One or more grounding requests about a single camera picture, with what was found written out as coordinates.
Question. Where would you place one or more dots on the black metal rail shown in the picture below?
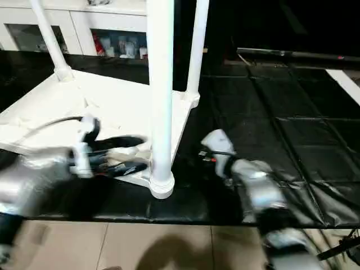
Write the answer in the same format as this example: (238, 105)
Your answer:
(295, 53)

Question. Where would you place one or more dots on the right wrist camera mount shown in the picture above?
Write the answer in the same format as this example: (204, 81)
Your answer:
(220, 142)

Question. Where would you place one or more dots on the white plastic table top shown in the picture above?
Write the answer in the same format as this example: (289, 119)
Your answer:
(112, 107)

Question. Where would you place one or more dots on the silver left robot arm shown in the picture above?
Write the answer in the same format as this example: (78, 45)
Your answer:
(28, 180)

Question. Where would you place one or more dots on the white canister red base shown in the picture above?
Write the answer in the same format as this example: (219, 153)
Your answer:
(143, 53)

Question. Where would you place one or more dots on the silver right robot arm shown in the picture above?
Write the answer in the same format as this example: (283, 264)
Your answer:
(261, 191)

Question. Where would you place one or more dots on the red labelled package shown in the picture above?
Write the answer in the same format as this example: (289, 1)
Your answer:
(98, 45)

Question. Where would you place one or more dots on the white plastic table leg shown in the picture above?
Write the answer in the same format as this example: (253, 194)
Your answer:
(197, 42)
(160, 84)
(47, 36)

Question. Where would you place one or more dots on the black work mat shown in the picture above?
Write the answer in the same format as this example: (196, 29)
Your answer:
(267, 140)

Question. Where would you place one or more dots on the white glass-door cabinet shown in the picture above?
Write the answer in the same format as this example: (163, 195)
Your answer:
(78, 19)

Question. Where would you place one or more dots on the white flat strip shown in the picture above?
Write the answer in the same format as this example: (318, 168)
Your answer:
(346, 84)

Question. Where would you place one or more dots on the black tripod stand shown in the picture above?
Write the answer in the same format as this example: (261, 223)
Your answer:
(337, 250)

